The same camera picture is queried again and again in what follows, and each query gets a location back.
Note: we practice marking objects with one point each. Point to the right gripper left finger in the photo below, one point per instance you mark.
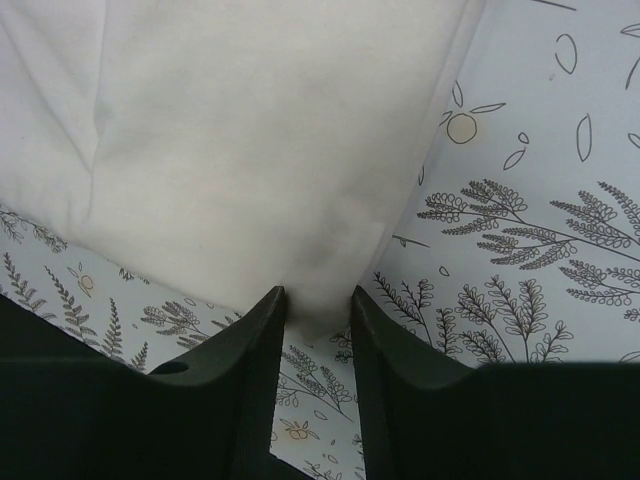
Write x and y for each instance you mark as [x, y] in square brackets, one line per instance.
[68, 412]

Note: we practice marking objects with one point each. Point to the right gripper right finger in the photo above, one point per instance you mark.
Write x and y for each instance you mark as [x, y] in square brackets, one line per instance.
[425, 416]

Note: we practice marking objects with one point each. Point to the white Coca-Cola t-shirt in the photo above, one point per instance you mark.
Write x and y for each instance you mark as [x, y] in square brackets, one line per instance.
[222, 148]

